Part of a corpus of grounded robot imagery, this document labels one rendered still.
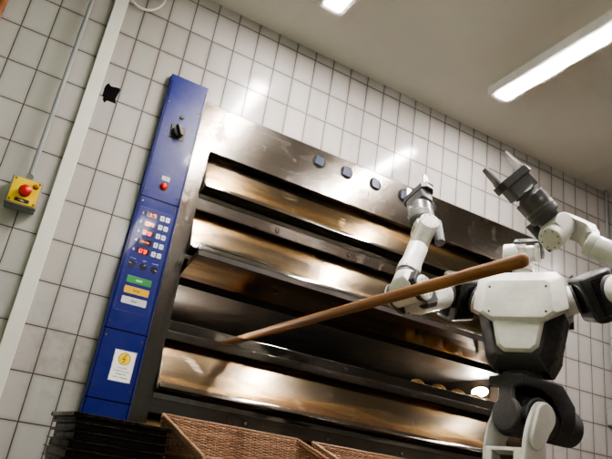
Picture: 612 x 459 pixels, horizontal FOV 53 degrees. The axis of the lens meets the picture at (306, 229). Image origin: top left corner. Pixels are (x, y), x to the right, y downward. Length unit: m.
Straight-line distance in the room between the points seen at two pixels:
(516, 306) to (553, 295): 0.11
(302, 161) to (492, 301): 1.16
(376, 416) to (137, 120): 1.55
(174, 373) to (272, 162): 0.98
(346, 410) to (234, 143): 1.20
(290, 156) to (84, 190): 0.90
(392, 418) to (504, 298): 0.97
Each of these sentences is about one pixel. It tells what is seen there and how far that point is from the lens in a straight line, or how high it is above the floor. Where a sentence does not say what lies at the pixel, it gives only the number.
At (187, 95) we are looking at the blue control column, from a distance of 2.61.
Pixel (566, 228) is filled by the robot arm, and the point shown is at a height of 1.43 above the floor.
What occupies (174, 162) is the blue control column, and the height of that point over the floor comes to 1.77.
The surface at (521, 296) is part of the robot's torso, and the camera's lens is 1.97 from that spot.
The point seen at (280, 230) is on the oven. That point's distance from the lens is 2.59.
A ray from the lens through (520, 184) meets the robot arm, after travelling 1.80.
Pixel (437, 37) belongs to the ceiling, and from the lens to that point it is 2.92.
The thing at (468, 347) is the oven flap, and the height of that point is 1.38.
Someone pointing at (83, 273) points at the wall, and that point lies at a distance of 2.29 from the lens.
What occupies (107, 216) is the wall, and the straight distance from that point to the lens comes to 2.36.
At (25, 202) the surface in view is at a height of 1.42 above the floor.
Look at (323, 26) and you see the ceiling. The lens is 2.93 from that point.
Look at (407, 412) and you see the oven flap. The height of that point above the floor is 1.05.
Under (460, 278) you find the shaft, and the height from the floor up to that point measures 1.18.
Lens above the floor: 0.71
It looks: 22 degrees up
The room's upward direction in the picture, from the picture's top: 9 degrees clockwise
